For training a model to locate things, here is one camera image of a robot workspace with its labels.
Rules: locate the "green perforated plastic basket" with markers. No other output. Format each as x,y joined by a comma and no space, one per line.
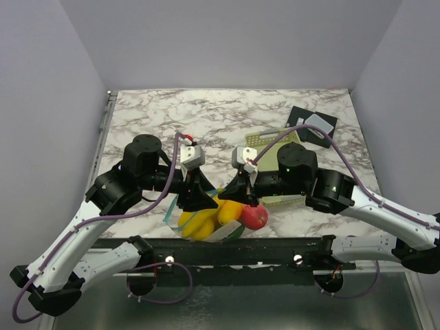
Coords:
269,162

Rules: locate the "black metal base rail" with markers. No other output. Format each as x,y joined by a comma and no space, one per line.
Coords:
239,262

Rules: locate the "orange yellow toy mango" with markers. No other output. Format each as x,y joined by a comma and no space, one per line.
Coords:
231,211

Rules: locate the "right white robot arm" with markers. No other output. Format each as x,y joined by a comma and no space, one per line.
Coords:
409,238

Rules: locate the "clear zip top bag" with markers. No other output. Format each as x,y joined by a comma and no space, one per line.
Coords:
206,233

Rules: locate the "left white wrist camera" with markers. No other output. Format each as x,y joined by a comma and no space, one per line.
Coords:
192,157

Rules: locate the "yellow toy banana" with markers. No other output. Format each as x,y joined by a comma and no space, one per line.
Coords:
194,221

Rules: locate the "white grey small box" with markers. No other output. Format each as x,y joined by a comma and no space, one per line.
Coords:
316,121

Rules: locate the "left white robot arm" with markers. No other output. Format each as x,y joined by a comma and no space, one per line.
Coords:
56,280

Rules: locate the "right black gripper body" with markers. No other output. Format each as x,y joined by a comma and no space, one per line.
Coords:
267,184

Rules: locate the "red toy apple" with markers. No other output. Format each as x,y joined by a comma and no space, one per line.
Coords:
254,218

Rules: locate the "black square mat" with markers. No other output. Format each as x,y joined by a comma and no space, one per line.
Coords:
298,116

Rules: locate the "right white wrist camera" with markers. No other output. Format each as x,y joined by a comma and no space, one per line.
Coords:
243,156

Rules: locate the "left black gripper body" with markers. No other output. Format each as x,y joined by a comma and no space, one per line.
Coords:
185,189

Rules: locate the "green toy avocado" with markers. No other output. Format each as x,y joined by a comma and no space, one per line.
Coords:
237,233

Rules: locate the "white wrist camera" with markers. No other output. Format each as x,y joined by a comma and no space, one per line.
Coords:
192,157
243,156

